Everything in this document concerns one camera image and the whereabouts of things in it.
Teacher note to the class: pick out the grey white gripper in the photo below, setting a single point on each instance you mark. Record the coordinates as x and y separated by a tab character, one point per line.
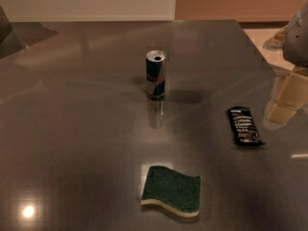
297	43

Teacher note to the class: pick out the redbull can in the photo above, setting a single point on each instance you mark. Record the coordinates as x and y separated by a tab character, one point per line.
156	74

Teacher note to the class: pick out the black snack bar wrapper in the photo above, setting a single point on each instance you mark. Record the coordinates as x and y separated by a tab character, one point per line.
243	126

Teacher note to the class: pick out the green yellow sponge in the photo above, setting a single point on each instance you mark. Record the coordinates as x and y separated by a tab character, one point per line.
178	193

